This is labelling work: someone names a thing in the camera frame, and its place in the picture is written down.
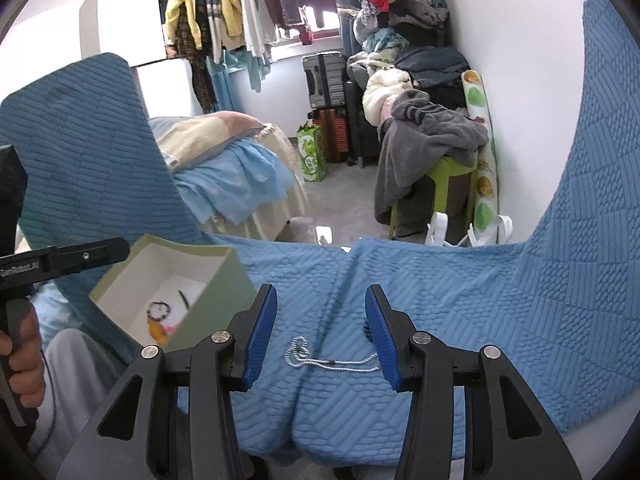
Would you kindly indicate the grey suitcase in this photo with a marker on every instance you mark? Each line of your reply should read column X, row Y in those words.
column 325, row 80

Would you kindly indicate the dark blue garment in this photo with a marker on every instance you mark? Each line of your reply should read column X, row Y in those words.
column 430, row 62

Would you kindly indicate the red suitcase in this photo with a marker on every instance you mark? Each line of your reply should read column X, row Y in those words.
column 332, row 135

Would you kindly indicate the black hair clip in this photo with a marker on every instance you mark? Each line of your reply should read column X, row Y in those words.
column 184, row 299

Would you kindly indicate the green plastic stool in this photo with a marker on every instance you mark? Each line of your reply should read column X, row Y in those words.
column 450, row 167

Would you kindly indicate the pile of mixed clothes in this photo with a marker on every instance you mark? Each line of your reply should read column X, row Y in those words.
column 400, row 20

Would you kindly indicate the black suitcase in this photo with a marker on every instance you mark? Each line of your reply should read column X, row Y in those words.
column 360, row 130

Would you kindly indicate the grey fleece garment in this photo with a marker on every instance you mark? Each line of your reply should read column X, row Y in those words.
column 415, row 145

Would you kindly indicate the blue quilted sofa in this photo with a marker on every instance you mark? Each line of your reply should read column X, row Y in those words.
column 475, row 310

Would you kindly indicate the light blue hanging garment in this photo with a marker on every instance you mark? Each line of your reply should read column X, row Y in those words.
column 250, row 67

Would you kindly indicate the beige quilt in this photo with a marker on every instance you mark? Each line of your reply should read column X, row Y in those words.
column 200, row 135

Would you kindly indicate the blue curtain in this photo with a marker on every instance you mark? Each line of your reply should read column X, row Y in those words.
column 350, row 35

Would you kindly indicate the white shirt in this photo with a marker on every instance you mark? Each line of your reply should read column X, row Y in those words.
column 252, row 20

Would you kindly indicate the yellow jacket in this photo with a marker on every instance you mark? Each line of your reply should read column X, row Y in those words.
column 177, row 5

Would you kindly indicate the orange pendant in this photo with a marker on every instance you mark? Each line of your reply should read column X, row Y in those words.
column 159, row 334

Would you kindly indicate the light blue blanket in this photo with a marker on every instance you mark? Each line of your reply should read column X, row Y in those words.
column 240, row 170

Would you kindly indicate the green shopping bag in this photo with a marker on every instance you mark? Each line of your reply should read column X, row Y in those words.
column 312, row 157

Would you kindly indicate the green cardboard box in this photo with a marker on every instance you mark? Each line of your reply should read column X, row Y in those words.
column 220, row 300

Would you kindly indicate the white wardrobe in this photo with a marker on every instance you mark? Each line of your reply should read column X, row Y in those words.
column 125, row 20

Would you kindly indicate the bed with beige skirt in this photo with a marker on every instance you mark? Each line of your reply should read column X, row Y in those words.
column 280, row 205

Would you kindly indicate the person's left hand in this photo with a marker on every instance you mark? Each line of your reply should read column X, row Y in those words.
column 30, row 370

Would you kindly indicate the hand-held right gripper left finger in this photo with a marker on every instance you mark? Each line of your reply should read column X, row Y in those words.
column 260, row 335

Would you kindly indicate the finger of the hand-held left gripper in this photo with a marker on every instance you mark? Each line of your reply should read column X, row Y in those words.
column 90, row 255

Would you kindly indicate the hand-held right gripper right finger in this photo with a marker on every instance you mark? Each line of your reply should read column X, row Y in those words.
column 382, row 340

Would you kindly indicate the cream fluffy garment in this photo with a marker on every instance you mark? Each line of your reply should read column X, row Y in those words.
column 385, row 90

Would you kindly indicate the striped sweater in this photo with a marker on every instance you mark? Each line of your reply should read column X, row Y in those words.
column 212, row 10

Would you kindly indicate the dark patterned scarf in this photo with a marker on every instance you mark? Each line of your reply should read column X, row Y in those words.
column 200, row 80

